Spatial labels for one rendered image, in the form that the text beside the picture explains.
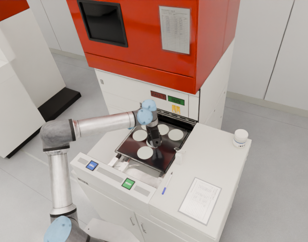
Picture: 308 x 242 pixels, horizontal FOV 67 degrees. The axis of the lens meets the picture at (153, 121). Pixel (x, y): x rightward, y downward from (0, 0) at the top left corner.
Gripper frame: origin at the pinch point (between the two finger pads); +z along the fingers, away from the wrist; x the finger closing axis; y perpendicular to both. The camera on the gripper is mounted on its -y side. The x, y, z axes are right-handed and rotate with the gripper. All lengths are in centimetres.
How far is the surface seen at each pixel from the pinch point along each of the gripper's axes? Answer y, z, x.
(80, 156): 2.5, -4.1, 46.1
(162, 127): 17.4, 2.0, -8.0
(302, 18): 93, -18, -159
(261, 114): 86, 92, -141
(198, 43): 7, -61, -28
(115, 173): -14.8, -4.0, 25.9
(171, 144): 1.3, 2.0, -10.3
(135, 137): 14.0, 2.0, 11.1
